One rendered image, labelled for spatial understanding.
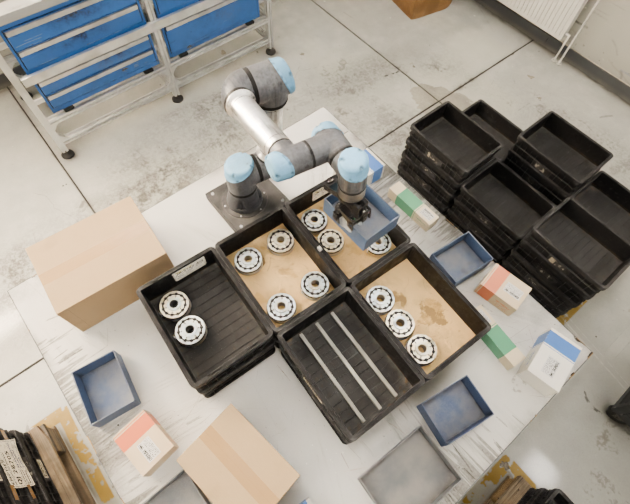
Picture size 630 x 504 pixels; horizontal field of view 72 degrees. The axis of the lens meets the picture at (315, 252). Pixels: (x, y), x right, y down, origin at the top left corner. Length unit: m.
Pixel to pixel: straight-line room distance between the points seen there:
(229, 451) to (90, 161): 2.29
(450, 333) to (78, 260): 1.33
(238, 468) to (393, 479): 0.51
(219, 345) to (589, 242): 1.82
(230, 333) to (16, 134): 2.47
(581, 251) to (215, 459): 1.87
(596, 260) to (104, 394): 2.20
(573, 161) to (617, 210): 0.35
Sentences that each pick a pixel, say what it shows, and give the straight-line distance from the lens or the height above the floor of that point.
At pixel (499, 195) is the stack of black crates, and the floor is 0.38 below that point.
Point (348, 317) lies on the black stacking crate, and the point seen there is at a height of 0.83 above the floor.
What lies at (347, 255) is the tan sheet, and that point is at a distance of 1.65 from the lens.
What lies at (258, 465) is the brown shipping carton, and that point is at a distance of 1.44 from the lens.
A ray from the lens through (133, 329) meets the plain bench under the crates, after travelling 1.78.
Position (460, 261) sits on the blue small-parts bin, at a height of 0.70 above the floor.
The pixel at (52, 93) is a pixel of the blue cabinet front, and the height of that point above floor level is 0.44.
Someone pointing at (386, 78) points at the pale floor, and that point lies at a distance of 3.57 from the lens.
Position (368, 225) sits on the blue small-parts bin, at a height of 1.07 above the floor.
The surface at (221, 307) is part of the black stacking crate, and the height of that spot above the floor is 0.83.
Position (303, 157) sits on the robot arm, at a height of 1.45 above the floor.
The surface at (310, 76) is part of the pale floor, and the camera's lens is 3.51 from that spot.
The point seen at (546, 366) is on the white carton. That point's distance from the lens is 1.77.
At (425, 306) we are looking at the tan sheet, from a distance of 1.62.
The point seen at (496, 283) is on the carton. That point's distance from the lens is 1.82.
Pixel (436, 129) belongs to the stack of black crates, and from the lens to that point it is 2.59.
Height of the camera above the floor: 2.29
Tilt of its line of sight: 63 degrees down
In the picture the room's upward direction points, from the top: 4 degrees clockwise
